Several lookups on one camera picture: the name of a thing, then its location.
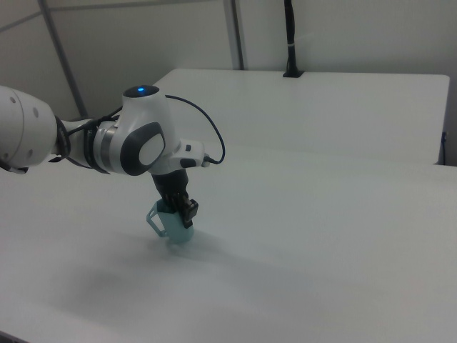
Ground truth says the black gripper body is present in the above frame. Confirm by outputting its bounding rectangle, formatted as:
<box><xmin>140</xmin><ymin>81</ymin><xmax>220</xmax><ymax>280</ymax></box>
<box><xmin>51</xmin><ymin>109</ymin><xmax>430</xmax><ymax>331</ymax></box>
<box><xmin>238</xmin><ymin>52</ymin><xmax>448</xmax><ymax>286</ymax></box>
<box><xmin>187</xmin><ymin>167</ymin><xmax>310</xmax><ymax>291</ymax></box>
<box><xmin>151</xmin><ymin>169</ymin><xmax>191</xmax><ymax>209</ymax></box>

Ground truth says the dark blue cable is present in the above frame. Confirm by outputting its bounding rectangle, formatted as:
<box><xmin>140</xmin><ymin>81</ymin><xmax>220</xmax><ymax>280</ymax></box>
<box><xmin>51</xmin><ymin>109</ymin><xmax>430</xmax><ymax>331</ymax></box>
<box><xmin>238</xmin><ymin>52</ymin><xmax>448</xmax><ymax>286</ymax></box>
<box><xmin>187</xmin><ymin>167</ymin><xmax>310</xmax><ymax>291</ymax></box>
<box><xmin>165</xmin><ymin>94</ymin><xmax>227</xmax><ymax>166</ymax></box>

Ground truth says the black camera pole with clamp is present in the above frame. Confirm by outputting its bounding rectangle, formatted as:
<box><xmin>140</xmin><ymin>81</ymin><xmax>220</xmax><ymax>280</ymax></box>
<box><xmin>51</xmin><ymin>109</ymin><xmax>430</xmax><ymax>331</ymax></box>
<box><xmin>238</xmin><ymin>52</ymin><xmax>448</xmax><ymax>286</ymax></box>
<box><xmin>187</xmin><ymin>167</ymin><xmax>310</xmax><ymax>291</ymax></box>
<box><xmin>282</xmin><ymin>0</ymin><xmax>305</xmax><ymax>79</ymax></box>

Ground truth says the light teal angular cup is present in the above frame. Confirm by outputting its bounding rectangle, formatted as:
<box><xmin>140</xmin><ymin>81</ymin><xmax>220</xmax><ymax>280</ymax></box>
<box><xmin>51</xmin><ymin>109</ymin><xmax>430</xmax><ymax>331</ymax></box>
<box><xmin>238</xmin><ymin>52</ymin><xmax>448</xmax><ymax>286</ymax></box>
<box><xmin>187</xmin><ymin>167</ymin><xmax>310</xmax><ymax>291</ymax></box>
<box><xmin>145</xmin><ymin>199</ymin><xmax>196</xmax><ymax>244</ymax></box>

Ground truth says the grey metal frame post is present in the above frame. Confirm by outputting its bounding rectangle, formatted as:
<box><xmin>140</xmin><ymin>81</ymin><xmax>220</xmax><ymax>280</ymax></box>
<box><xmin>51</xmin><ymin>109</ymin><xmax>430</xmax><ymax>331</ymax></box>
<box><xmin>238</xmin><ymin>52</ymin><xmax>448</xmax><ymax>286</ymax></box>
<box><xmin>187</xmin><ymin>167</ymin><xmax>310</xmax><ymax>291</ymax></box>
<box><xmin>38</xmin><ymin>0</ymin><xmax>89</xmax><ymax>119</ymax></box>
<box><xmin>224</xmin><ymin>0</ymin><xmax>246</xmax><ymax>71</ymax></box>

